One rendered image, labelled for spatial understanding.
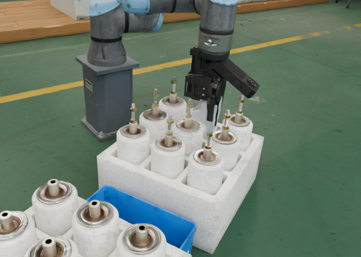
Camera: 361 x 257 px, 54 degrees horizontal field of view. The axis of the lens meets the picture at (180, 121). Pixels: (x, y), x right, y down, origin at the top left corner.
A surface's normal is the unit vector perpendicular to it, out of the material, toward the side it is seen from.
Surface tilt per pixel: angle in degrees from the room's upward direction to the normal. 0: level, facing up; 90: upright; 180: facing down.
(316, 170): 0
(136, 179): 90
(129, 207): 88
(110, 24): 91
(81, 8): 90
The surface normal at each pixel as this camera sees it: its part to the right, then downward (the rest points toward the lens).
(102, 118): -0.13, 0.48
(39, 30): 0.61, 0.43
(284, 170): 0.07, -0.87
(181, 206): -0.47, 0.41
